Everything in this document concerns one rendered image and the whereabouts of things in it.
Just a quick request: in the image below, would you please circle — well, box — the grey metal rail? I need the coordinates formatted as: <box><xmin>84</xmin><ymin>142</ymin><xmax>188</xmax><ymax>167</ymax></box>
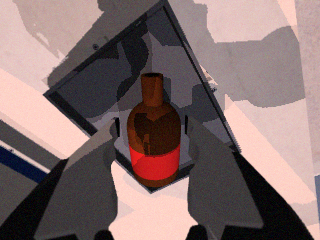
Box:
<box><xmin>0</xmin><ymin>36</ymin><xmax>221</xmax><ymax>174</ymax></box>

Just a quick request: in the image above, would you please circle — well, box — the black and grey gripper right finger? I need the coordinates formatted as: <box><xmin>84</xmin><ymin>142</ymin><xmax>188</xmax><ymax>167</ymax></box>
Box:
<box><xmin>185</xmin><ymin>114</ymin><xmax>315</xmax><ymax>240</ymax></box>

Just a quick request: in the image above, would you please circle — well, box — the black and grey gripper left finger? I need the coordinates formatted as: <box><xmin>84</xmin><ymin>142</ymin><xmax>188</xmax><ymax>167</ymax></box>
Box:
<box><xmin>0</xmin><ymin>117</ymin><xmax>120</xmax><ymax>240</ymax></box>

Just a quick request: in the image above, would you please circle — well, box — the dark blue plastic crate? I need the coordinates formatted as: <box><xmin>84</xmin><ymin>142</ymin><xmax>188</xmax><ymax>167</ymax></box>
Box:
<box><xmin>0</xmin><ymin>146</ymin><xmax>47</xmax><ymax>226</ymax></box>

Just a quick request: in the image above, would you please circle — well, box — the brown bottle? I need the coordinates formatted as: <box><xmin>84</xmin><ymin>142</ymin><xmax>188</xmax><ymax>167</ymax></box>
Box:
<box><xmin>127</xmin><ymin>73</ymin><xmax>181</xmax><ymax>187</ymax></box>

